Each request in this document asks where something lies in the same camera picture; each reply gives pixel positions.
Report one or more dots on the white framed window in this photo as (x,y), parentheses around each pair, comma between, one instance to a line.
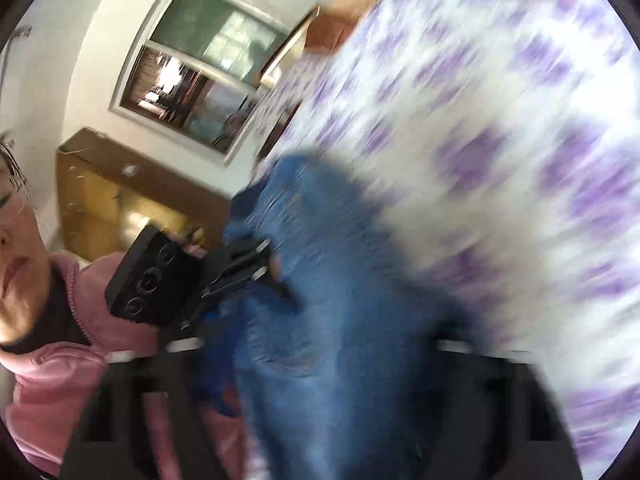
(200,60)

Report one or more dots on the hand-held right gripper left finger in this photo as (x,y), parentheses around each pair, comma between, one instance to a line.
(176,390)

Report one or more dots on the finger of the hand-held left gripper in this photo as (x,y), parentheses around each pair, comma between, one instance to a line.
(240,285)
(245,254)

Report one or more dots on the person's head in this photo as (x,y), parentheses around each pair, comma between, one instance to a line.
(17,260)

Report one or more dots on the purple floral bedsheet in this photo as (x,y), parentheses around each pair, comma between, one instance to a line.
(500,110)

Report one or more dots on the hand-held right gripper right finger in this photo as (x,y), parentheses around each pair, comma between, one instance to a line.
(452,400)

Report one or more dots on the wooden bed frame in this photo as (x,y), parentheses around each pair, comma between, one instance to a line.
(345,15)

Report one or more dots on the blue denim pants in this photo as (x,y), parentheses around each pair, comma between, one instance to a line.
(330,310)

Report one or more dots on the brown wooden cabinet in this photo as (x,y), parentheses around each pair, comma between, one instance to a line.
(100,190)

